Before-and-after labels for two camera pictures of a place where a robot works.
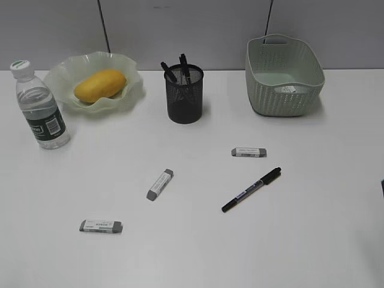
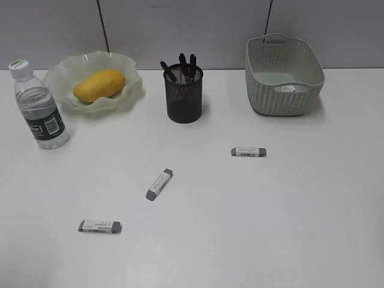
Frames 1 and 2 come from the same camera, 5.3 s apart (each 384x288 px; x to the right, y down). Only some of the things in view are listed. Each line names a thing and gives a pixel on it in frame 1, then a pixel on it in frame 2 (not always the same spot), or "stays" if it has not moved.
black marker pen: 184,66 stays
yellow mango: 107,83 stays
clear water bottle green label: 40,107 stays
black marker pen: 265,180 → 192,66
